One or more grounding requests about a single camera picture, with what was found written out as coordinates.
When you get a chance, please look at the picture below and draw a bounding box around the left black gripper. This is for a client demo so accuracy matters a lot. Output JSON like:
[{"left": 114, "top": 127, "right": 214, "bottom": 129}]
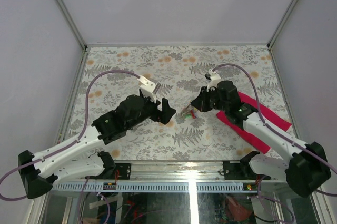
[{"left": 127, "top": 93, "right": 177, "bottom": 132}]

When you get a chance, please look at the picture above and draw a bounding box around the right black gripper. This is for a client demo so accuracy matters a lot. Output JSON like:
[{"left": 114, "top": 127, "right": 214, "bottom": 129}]
[{"left": 191, "top": 86, "right": 229, "bottom": 113}]

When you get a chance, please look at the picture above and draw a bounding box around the key bunch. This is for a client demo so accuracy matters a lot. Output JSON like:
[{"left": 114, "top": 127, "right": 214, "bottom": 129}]
[{"left": 180, "top": 104, "right": 198, "bottom": 119}]

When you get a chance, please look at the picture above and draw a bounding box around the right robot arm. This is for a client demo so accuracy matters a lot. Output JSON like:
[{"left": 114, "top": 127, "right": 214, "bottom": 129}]
[{"left": 191, "top": 80, "right": 331, "bottom": 198}]

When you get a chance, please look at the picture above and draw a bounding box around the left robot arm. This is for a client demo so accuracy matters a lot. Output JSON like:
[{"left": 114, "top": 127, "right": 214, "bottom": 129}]
[{"left": 18, "top": 94, "right": 176, "bottom": 199}]

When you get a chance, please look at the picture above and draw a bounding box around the floral table mat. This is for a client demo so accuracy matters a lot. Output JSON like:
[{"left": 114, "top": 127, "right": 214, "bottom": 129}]
[{"left": 65, "top": 45, "right": 290, "bottom": 161}]

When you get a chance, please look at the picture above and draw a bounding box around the pink cloth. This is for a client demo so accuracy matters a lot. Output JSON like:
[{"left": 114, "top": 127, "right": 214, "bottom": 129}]
[{"left": 217, "top": 92, "right": 293, "bottom": 161}]

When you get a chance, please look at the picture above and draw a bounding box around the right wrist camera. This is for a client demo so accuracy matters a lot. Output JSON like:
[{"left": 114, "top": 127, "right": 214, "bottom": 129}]
[{"left": 205, "top": 70, "right": 222, "bottom": 91}]

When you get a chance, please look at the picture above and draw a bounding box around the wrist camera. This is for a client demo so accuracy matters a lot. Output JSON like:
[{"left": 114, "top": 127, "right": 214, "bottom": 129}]
[
  {"left": 138, "top": 75, "right": 161, "bottom": 103},
  {"left": 205, "top": 70, "right": 222, "bottom": 91}
]

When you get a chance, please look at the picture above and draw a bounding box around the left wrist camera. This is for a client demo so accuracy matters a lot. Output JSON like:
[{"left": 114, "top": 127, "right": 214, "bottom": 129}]
[{"left": 138, "top": 75, "right": 161, "bottom": 103}]

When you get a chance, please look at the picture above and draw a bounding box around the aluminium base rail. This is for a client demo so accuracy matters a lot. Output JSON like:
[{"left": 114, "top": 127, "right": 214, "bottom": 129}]
[{"left": 52, "top": 160, "right": 274, "bottom": 193}]

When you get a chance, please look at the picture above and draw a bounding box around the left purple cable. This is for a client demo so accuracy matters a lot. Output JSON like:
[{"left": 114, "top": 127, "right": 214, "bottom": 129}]
[{"left": 0, "top": 70, "right": 142, "bottom": 200}]

